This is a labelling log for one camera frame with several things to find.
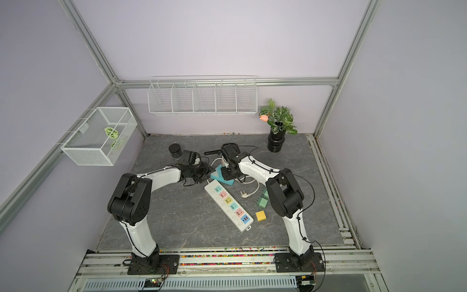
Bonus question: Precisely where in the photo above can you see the green artificial plant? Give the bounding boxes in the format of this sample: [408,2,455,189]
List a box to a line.
[259,99,298,135]

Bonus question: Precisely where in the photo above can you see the black ribbed vase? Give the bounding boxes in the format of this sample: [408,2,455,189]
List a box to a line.
[268,125,286,153]

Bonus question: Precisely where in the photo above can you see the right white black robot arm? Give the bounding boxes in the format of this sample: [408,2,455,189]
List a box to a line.
[214,143,314,263]

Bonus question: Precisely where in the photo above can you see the white plug of cable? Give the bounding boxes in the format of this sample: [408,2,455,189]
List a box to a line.
[240,191,252,198]

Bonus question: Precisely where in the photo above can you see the teal triangular power socket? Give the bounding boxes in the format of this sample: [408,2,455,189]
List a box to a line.
[210,164,235,186]

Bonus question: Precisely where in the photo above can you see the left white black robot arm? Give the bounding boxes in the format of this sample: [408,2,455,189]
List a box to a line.
[107,150,214,266]

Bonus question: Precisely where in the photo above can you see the long white wire shelf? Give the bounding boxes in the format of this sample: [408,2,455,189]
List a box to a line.
[147,76,259,115]

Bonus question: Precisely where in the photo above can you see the small black round jar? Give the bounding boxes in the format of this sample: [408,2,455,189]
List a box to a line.
[169,143,182,158]

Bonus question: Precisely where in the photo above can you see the white wire basket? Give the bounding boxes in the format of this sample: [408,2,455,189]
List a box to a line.
[61,107,137,166]

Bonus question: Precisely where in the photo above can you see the white slotted cable duct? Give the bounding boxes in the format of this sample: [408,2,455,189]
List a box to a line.
[80,276,298,292]

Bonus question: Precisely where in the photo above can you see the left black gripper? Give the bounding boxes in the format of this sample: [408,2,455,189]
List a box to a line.
[189,161,216,183]

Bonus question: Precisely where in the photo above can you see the green leaf in basket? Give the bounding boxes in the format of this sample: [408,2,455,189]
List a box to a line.
[104,127,122,150]

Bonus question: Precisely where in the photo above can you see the long white power strip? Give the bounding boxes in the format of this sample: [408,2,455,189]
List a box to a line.
[204,180,254,232]

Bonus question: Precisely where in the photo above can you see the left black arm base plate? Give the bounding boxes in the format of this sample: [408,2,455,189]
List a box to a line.
[127,253,180,275]

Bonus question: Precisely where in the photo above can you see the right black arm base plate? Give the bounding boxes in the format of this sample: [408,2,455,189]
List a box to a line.
[273,252,325,273]

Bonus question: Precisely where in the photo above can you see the yellow plug adapter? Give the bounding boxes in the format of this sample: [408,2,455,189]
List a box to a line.
[255,210,266,222]

